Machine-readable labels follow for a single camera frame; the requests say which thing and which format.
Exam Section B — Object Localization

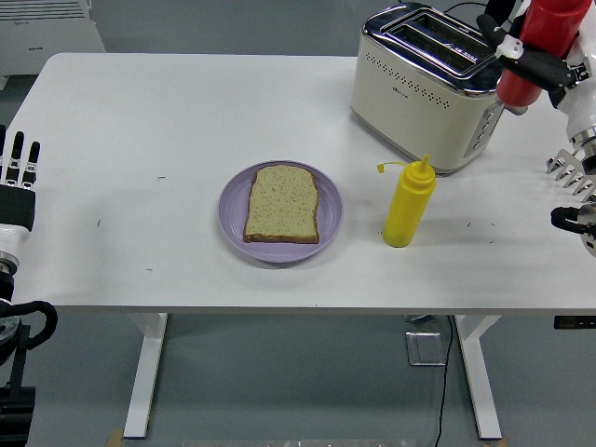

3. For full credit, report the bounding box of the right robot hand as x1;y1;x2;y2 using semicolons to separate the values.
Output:
475;0;596;139

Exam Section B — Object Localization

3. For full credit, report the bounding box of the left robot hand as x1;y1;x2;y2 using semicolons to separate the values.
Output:
0;124;42;255

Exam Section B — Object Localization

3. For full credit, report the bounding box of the red squeeze bottle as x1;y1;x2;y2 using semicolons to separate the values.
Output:
495;0;592;109

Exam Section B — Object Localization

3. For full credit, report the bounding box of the bread slice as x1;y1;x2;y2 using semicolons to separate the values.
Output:
242;165;321;245

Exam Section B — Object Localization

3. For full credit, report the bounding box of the metal toast rack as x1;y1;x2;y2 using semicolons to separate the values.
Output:
545;147;596;203

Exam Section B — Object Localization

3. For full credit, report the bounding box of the white appliance cabinet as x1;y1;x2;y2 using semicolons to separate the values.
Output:
0;0;107;89

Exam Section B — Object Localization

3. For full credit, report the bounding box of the cream and chrome toaster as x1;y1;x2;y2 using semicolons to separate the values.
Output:
349;2;529;177

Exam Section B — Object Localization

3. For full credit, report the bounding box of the yellow squeeze bottle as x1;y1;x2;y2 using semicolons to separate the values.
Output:
375;154;438;249

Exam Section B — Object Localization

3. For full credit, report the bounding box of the white table leg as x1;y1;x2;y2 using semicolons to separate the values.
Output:
122;312;169;440
454;314;503;440

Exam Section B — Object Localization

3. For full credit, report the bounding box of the purple plate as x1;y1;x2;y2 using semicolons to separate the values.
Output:
217;160;345;264

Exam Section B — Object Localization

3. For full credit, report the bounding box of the black table control panel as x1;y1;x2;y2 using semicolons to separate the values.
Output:
552;315;596;330

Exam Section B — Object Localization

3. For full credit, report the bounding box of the metal floor socket plate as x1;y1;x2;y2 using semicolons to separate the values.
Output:
404;330;448;367

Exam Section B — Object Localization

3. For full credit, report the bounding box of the black floor cable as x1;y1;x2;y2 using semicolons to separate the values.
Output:
441;1;488;15

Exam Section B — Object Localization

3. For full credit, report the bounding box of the black power cable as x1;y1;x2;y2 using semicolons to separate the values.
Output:
432;315;455;447

